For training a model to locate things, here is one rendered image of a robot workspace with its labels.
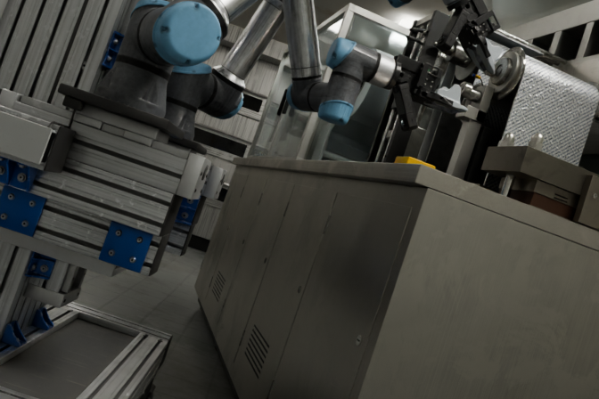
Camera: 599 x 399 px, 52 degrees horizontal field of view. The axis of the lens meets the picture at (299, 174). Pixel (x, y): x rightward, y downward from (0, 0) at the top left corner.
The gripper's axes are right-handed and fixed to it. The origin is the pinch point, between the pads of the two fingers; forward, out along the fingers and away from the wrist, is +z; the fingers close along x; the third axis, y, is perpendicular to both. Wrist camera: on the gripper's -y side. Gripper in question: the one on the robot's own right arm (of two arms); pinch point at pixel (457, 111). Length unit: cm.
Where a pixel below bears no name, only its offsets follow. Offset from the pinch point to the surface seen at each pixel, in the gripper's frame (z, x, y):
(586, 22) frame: 46, 27, 49
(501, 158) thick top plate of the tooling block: 8.7, -11.3, -9.2
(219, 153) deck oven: 4, 488, -8
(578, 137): 35.1, -0.1, 6.0
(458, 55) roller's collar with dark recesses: 8.6, 28.3, 23.0
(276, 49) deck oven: 21, 462, 107
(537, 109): 20.7, -0.2, 8.5
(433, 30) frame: 0.5, 33.1, 28.7
